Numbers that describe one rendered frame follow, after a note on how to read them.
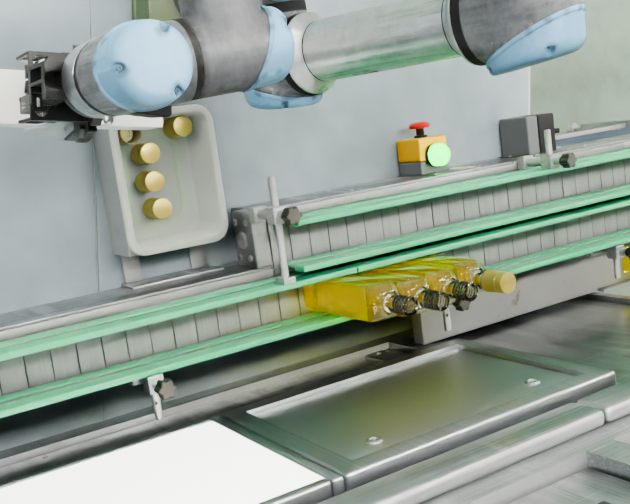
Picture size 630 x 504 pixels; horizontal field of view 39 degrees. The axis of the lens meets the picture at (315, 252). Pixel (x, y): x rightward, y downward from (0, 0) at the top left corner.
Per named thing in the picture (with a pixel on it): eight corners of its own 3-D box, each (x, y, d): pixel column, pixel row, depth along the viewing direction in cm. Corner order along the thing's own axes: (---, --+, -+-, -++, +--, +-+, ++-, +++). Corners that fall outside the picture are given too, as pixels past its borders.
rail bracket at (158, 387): (127, 411, 135) (161, 431, 124) (120, 368, 134) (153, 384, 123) (152, 404, 137) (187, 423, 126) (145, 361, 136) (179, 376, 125)
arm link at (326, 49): (267, 12, 139) (594, -77, 102) (285, 107, 142) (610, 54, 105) (209, 18, 131) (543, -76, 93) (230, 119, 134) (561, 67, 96)
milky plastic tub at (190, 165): (113, 255, 145) (131, 259, 138) (89, 118, 142) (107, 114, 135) (209, 236, 154) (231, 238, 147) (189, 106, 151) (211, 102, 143)
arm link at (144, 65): (213, 98, 78) (122, 116, 74) (165, 108, 87) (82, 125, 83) (194, 7, 77) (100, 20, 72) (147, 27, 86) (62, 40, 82)
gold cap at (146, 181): (133, 172, 145) (143, 171, 141) (153, 169, 147) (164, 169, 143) (136, 193, 145) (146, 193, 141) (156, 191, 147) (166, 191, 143)
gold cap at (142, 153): (128, 144, 144) (138, 143, 140) (149, 142, 146) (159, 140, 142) (132, 166, 145) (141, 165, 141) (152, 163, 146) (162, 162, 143)
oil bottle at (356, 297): (304, 309, 150) (378, 325, 132) (299, 277, 150) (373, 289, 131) (332, 302, 153) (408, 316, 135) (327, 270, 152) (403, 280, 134)
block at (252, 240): (235, 267, 150) (254, 270, 144) (227, 212, 149) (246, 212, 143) (254, 263, 152) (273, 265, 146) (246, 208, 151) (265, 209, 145)
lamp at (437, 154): (426, 168, 169) (436, 167, 167) (423, 144, 169) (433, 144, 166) (444, 165, 172) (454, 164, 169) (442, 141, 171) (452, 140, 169)
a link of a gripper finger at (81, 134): (59, 114, 103) (80, 85, 96) (74, 114, 104) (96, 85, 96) (63, 152, 102) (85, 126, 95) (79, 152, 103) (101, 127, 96)
